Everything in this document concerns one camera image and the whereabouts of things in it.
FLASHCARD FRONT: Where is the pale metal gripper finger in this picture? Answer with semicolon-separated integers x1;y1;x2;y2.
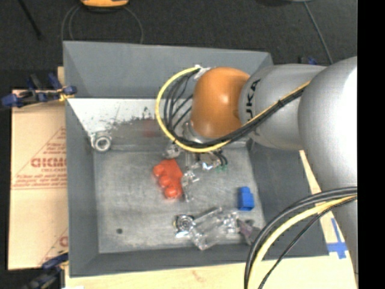
163;143;182;160
180;169;201;203

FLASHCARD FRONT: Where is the orange-red lumpy toy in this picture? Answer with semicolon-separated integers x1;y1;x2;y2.
152;158;185;200

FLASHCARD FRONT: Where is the silver round metal piece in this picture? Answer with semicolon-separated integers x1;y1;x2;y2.
174;214;195;238

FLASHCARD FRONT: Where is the blue block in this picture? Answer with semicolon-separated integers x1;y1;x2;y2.
237;186;255;212

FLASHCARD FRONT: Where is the grey metal bin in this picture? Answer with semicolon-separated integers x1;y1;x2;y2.
62;40;329;276

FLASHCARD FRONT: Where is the purple small object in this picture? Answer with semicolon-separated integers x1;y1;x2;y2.
237;219;261;246

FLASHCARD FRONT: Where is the brown cardboard board red print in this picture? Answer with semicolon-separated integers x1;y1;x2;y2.
7;88;69;270

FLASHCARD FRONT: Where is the white ring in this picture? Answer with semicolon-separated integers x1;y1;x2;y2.
91;130;113;153

